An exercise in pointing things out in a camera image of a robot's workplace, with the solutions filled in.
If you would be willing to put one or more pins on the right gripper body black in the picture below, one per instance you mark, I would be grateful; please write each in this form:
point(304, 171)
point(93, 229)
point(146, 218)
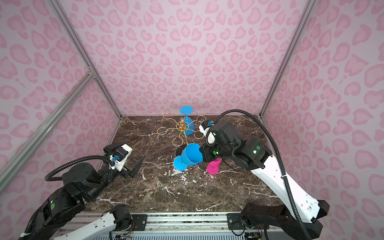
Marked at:
point(215, 150)

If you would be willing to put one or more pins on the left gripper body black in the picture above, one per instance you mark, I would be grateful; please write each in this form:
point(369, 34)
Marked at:
point(124, 172)

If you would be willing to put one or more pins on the magenta wine glass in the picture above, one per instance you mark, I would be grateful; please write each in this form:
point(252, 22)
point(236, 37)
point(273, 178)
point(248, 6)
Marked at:
point(213, 167)

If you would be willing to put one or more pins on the blue wine glass front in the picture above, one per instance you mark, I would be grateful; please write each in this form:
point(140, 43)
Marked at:
point(190, 156)

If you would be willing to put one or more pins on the blue wine glass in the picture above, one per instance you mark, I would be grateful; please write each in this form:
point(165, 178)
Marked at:
point(190, 156)
point(187, 120)

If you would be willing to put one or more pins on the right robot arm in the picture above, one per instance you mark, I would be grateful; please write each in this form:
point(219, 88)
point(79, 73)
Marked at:
point(299, 213)

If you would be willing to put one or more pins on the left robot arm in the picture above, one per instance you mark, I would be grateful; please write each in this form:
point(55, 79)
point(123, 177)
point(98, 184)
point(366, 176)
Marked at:
point(84, 180)

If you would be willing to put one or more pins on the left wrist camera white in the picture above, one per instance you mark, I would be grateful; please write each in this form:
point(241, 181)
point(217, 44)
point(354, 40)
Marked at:
point(119, 157)

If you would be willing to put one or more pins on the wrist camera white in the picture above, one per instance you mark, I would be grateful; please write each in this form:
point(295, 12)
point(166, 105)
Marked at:
point(205, 126)
point(119, 157)

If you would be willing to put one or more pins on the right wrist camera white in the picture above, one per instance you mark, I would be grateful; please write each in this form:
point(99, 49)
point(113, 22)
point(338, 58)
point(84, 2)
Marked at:
point(205, 126)

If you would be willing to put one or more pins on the gold wire glass rack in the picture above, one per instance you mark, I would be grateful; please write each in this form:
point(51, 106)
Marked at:
point(184, 128)

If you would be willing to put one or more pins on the aluminium mounting rail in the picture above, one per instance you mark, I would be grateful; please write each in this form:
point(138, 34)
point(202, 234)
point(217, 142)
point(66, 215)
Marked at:
point(189, 226)

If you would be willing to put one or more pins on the aluminium frame strut diagonal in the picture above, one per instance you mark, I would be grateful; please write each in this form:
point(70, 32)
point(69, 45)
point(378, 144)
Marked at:
point(19, 160)

